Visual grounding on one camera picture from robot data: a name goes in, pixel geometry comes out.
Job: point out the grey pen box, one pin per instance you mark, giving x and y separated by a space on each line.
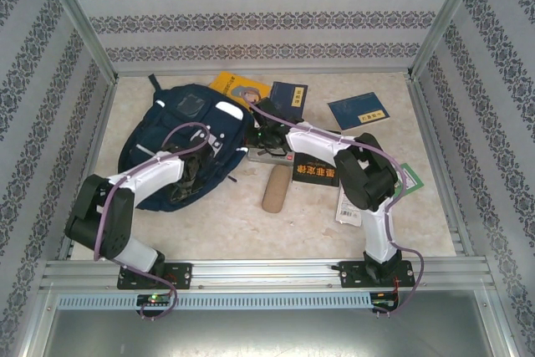
276 159

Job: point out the thick dark blue book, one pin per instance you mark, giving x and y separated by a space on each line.
288 95

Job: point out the black book orange letters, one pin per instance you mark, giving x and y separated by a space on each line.
313 173

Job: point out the tan pencil case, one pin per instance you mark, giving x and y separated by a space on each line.
275 192

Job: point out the navy blue backpack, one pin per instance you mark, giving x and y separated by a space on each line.
159 123

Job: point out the yellow illustrated book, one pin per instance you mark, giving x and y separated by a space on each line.
227 83

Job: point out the thin blue book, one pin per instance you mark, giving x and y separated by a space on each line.
355 108

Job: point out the white red ruler package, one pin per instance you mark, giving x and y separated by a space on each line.
347 210

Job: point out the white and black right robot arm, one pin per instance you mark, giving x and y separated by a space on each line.
317 144

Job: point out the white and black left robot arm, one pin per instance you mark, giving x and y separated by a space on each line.
154 173

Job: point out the small circuit board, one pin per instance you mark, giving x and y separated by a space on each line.
384 298
154 299

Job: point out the grey metal sheet tray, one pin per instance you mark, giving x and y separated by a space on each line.
267 332

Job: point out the short aluminium table edge rail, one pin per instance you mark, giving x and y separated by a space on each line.
263 72

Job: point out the long aluminium table edge rail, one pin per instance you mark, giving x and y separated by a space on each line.
99 123
456 227

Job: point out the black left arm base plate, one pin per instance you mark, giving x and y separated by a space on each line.
181 275

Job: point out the aluminium mounting rail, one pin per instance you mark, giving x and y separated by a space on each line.
259 273

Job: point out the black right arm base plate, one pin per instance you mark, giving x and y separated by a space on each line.
351 275

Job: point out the aluminium frame post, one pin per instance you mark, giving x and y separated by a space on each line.
79 18
445 18

